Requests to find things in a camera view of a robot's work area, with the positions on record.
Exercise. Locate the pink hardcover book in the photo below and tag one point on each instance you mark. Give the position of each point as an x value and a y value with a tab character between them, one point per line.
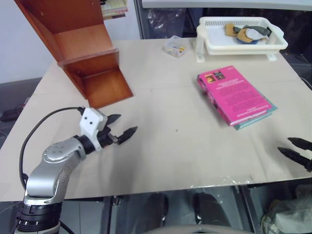
235	93

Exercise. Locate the white plastic dish rack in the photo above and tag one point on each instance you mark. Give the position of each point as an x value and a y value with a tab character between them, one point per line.
239	40

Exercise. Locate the black device on floor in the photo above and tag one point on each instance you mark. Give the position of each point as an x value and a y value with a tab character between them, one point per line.
11	114

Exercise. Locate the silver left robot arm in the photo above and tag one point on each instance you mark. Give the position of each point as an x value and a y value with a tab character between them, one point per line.
48	168

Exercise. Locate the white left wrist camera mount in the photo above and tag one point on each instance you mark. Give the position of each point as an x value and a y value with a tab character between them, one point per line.
90	122

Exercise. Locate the wooden shelf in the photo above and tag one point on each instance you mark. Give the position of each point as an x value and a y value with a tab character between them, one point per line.
80	48

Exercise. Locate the pile of coloured cloths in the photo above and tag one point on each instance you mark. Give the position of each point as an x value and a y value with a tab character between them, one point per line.
246	33

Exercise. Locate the grey-green bag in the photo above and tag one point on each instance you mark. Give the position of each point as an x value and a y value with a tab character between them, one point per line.
287	214

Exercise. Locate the clear plastic small box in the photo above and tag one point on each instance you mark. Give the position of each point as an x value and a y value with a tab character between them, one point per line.
176	46

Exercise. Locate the stack of books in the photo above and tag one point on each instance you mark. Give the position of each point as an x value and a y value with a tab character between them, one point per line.
114	9

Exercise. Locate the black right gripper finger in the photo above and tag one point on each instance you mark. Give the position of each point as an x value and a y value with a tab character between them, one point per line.
301	143
296	156

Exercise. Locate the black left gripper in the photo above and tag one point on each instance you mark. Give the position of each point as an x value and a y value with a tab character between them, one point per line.
105	136

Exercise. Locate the teal book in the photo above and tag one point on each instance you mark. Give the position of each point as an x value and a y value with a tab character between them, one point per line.
258	118

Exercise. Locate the dark rounded robot foot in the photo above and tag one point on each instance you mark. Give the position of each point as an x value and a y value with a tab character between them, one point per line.
209	209

